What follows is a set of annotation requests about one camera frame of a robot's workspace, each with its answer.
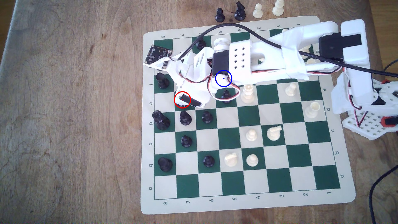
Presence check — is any black pawn d7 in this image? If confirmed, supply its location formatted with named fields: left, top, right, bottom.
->
left=179, top=111, right=193, bottom=126

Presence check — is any white chess rook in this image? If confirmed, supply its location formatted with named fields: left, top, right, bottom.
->
left=305, top=101, right=321, bottom=119

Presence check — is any black camera circuit board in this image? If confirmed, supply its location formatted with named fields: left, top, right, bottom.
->
left=144, top=44, right=173, bottom=69

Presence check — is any white perforated base plate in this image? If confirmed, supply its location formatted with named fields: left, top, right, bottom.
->
left=342, top=110, right=398, bottom=140

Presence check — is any red black clamp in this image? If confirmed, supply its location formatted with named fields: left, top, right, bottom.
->
left=381, top=116, right=398, bottom=129

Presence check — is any black camera cable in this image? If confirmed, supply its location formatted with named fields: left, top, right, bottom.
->
left=168, top=23, right=398, bottom=78

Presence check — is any white tape wrap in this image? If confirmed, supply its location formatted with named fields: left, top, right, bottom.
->
left=281, top=29, right=308, bottom=80

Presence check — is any black chess knight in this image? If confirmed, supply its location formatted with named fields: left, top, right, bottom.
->
left=234, top=1, right=246, bottom=21

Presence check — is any tall black chess piece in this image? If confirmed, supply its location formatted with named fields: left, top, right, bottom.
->
left=152, top=110, right=171, bottom=130

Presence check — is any green white chess mat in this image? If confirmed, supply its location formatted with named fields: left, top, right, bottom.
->
left=140, top=16, right=357, bottom=215

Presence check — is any red white black servo wire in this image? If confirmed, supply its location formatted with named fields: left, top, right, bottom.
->
left=169, top=51, right=346, bottom=105
left=348, top=87, right=367, bottom=129

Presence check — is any tall white chess piece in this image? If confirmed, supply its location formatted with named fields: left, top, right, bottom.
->
left=241, top=84, right=256, bottom=105

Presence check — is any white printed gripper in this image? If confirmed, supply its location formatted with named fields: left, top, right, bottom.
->
left=176, top=50, right=215, bottom=108

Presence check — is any black chess rook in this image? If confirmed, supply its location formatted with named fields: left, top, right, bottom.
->
left=158, top=157, right=173, bottom=172

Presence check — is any white chess knight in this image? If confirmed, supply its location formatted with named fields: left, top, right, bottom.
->
left=224, top=153, right=238, bottom=167
left=266, top=125, right=283, bottom=141

